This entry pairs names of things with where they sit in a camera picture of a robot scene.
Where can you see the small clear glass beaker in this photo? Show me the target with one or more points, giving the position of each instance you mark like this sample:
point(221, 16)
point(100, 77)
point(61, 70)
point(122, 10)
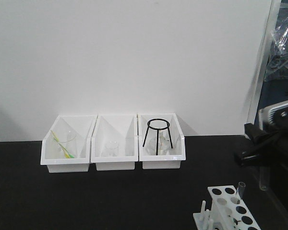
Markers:
point(111, 149)

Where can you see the clear glass flask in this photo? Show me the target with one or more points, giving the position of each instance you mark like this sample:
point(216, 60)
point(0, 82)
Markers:
point(158, 145)

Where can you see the middle white storage bin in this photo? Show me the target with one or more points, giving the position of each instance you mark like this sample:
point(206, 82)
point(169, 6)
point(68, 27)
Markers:
point(119, 128)

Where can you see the white test tube rack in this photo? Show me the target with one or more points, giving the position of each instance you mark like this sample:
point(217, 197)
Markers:
point(228, 211)

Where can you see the clear plastic bag of pegs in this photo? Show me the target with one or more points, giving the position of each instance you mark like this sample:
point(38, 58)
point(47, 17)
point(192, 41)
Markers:
point(277, 67)

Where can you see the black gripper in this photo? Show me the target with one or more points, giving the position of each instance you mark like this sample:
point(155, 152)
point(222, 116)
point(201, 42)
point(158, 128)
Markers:
point(271, 141)

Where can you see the white storage bin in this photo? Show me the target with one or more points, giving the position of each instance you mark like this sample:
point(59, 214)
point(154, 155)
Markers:
point(119, 128)
point(175, 156)
point(51, 154)

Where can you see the right white storage bin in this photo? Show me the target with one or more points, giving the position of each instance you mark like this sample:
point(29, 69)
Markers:
point(175, 156)

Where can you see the grey-blue pegboard drying rack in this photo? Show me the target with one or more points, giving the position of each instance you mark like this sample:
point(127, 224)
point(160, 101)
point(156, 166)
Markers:
point(274, 91)

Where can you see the left white storage bin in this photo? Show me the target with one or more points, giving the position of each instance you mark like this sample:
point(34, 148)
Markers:
point(51, 154)

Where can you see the clear glass test tube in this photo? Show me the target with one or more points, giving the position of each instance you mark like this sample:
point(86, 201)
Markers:
point(264, 178)
point(240, 190)

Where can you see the clear glass beaker left bin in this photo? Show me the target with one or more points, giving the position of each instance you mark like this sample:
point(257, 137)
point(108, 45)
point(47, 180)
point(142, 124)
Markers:
point(68, 139)

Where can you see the black wire tripod stand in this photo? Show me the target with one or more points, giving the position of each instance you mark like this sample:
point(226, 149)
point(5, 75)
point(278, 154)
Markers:
point(156, 125)

